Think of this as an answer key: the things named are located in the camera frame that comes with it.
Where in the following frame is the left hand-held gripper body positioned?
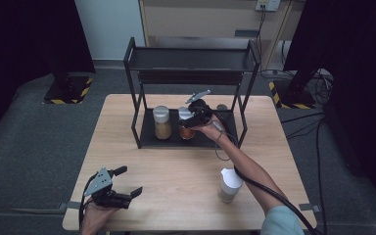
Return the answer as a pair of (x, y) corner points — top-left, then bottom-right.
(82, 166), (133, 211)

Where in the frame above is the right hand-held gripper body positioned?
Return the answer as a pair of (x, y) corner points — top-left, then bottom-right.
(184, 89), (214, 125)

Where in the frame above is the white lid brown spice jar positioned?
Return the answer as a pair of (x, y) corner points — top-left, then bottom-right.
(177, 106), (198, 141)

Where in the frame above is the grey lid spice jar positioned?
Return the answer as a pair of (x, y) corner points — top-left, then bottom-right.
(152, 104), (173, 141)

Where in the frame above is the black metal shelf rack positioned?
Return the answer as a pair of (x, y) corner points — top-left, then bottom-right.
(122, 36), (261, 151)

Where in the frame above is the person's right hand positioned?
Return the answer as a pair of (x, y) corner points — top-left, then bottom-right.
(199, 114), (229, 143)

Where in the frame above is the person's left hand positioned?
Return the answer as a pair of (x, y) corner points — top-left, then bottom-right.
(79, 201), (120, 235)

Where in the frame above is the white lid pale spice jar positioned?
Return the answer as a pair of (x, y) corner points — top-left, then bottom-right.
(216, 167), (245, 205)

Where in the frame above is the beige wooden cabinet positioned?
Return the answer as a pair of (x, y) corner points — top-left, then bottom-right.
(138, 0), (306, 71)

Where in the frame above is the black stand with striped base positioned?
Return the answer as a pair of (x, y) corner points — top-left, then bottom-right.
(41, 62), (95, 106)
(267, 67), (322, 111)

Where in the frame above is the light blue sleeve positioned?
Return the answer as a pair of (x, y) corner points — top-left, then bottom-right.
(259, 205), (306, 235)

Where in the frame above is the black curtain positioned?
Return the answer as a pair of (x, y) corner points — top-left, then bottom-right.
(0, 0), (96, 149)
(283, 0), (376, 213)

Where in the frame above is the left hand-held gripper cable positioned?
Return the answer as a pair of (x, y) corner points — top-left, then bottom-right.
(77, 171), (100, 231)

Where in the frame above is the hand-held gripper cable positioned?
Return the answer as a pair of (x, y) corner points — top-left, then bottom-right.
(212, 111), (322, 235)
(77, 171), (100, 231)

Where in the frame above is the grey table bracket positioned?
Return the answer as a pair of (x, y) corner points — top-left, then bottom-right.
(298, 202), (322, 213)
(58, 201), (83, 211)

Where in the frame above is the black outlet cable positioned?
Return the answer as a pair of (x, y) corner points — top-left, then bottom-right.
(255, 5), (268, 71)

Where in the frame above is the right hand-held gripper cable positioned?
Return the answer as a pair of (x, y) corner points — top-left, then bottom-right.
(212, 111), (322, 235)

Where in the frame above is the black floor cable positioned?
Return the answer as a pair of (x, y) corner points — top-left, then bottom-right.
(279, 112), (328, 235)

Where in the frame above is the white wall power outlet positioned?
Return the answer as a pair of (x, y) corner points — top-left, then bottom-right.
(255, 0), (282, 13)

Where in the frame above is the tangle of floor cables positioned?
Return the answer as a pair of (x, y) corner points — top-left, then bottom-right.
(311, 69), (335, 106)

